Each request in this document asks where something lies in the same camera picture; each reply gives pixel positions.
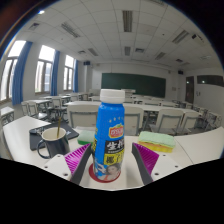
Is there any group of white chairs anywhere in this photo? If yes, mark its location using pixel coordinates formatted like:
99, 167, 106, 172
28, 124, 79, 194
20, 92, 223, 136

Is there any group of ceiling lights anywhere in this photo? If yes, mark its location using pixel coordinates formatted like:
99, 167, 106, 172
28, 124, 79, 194
28, 0, 214, 66

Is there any dark brown door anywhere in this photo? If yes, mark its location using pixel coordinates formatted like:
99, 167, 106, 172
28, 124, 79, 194
185, 75, 195, 104

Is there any large bright window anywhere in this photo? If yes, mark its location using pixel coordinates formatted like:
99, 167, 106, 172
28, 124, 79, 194
34, 44, 56, 94
0, 40, 27, 102
63, 54, 76, 92

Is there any flat round red coaster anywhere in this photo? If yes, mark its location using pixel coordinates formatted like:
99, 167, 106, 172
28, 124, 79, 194
88, 162, 122, 184

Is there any wooden stir stick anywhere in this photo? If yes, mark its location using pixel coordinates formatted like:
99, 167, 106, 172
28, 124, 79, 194
56, 116, 62, 139

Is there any blue white-capped drink bottle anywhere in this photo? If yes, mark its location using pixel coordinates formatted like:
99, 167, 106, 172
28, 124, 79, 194
91, 88, 126, 183

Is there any dark blue mug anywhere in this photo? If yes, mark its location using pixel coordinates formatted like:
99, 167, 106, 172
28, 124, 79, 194
36, 127, 72, 160

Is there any ceiling projector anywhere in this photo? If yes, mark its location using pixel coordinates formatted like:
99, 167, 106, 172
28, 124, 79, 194
191, 33, 205, 44

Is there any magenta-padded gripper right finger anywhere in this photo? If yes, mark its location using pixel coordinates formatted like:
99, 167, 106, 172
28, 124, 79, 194
131, 142, 184, 186

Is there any dark interior wall window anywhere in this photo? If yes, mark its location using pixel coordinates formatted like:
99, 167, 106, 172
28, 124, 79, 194
196, 74, 224, 88

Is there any green and yellow sponge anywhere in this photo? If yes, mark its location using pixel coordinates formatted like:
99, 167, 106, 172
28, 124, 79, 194
137, 130, 177, 154

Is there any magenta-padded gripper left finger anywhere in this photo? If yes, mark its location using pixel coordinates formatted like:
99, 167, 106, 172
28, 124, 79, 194
42, 143, 93, 186

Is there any green chalkboard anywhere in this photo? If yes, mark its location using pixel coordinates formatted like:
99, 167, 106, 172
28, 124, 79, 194
101, 72, 167, 99

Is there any blue curtain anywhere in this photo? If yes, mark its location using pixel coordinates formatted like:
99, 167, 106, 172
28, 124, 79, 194
73, 59, 80, 93
50, 50, 62, 97
12, 40, 34, 106

